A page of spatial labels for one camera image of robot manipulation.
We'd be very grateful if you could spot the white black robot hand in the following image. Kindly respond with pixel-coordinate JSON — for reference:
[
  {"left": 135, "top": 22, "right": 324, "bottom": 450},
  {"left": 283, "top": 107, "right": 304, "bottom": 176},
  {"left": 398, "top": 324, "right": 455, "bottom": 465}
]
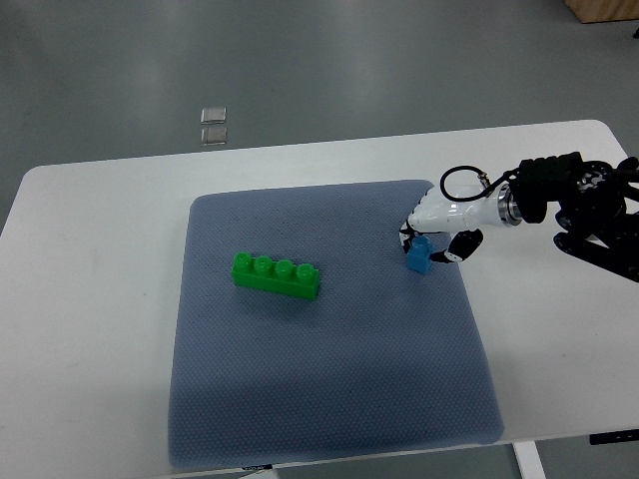
[{"left": 399, "top": 186, "right": 523, "bottom": 263}]

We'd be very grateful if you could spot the small blue block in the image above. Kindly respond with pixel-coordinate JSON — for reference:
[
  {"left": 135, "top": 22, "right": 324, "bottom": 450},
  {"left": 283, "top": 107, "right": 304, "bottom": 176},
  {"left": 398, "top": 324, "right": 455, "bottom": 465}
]
[{"left": 406, "top": 237, "right": 433, "bottom": 274}]

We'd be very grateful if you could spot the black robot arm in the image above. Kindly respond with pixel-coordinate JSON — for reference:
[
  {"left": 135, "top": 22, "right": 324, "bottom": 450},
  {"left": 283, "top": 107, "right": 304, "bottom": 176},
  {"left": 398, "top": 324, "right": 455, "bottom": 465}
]
[{"left": 508, "top": 152, "right": 638, "bottom": 281}]

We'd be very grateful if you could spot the long green block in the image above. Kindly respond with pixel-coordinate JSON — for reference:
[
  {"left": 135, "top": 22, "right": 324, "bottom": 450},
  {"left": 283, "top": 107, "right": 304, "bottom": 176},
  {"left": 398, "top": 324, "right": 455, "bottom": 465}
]
[{"left": 232, "top": 251, "right": 320, "bottom": 300}]

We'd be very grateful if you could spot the blue-grey foam mat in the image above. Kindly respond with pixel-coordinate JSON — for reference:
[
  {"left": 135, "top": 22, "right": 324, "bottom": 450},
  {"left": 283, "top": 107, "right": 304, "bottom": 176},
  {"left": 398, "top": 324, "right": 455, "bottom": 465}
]
[{"left": 169, "top": 180, "right": 503, "bottom": 469}]

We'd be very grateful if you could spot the lower metal floor plate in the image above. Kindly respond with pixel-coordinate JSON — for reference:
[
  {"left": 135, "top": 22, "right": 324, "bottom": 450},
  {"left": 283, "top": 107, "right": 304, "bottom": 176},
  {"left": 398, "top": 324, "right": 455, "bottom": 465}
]
[{"left": 201, "top": 126, "right": 228, "bottom": 147}]

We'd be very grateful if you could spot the metal floor plate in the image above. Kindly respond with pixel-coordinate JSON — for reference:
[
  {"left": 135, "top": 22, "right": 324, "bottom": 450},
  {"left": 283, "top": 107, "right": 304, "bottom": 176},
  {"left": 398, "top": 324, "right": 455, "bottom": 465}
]
[
  {"left": 201, "top": 126, "right": 228, "bottom": 147},
  {"left": 201, "top": 107, "right": 227, "bottom": 125}
]

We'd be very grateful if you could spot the upper metal floor plate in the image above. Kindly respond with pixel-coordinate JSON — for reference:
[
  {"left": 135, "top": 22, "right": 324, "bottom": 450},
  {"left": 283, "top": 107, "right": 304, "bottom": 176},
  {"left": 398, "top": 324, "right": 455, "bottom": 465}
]
[{"left": 201, "top": 107, "right": 227, "bottom": 125}]

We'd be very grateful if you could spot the wooden box corner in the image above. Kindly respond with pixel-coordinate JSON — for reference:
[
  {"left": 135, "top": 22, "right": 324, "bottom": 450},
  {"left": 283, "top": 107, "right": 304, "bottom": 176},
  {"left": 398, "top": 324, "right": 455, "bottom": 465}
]
[{"left": 564, "top": 0, "right": 638, "bottom": 24}]

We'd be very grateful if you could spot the white table leg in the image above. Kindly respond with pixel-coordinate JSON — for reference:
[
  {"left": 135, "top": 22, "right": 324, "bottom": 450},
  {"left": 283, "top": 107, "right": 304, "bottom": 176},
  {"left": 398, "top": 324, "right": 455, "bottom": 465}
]
[{"left": 512, "top": 441, "right": 546, "bottom": 479}]

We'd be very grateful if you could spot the black table control panel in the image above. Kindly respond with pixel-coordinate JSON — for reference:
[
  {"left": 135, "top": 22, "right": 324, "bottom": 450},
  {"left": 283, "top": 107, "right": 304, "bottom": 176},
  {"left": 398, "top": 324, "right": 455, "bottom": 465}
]
[{"left": 589, "top": 429, "right": 639, "bottom": 445}]

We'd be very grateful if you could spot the black label under table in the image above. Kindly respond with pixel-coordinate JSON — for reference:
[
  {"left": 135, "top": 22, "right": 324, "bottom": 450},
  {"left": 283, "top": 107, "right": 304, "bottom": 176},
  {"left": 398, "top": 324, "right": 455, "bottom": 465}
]
[{"left": 242, "top": 464, "right": 274, "bottom": 473}]

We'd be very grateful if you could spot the black cable loop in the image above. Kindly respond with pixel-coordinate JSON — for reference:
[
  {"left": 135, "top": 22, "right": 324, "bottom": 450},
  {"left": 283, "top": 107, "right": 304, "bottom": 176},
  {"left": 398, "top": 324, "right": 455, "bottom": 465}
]
[{"left": 439, "top": 165, "right": 520, "bottom": 204}]

